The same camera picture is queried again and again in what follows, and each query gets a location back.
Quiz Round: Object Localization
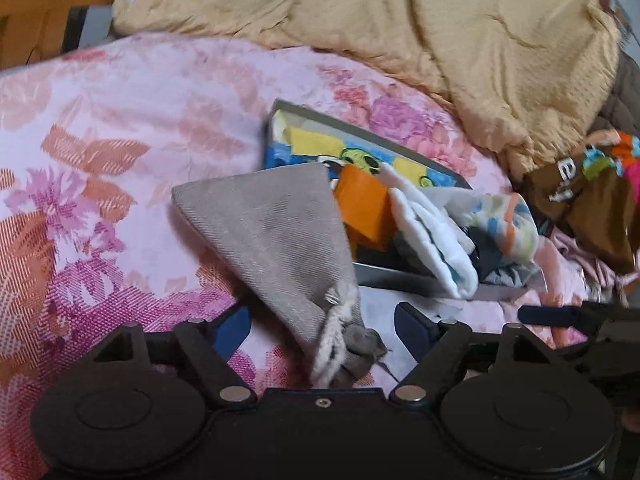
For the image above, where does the grey drawstring pouch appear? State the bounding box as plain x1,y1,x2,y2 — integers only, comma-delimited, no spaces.
171,162,391,391

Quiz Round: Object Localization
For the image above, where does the lilac cloth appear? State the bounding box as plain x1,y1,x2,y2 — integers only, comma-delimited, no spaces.
547,232,631,306

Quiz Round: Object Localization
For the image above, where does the brown colourful printed garment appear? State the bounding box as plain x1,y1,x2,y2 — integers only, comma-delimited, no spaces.
522,130,640,276

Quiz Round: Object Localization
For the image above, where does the grey tray with frog picture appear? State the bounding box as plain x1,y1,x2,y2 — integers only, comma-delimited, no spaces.
262,99,546,301

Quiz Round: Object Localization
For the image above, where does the grey cloth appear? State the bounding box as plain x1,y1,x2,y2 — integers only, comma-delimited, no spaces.
435,192,544,289

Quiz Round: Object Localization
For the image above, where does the brown quilted blanket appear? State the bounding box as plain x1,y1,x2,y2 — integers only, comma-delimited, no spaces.
595,50,640,133

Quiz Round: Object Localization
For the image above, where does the pink floral blanket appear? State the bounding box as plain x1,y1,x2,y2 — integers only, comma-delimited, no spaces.
0,32,591,480

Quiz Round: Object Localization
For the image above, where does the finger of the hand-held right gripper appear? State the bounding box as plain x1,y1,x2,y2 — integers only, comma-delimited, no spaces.
517,305,589,331

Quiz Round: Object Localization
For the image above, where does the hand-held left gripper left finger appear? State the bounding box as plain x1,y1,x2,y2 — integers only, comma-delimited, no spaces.
89,305,256,407

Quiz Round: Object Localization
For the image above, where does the beige quilt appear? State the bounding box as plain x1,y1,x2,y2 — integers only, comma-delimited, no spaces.
112,0,623,181

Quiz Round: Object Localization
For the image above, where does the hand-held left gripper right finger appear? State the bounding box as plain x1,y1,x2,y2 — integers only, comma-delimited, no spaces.
390,302,555,406

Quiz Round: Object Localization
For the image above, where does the white towel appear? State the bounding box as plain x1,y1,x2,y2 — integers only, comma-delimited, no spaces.
382,162,481,298

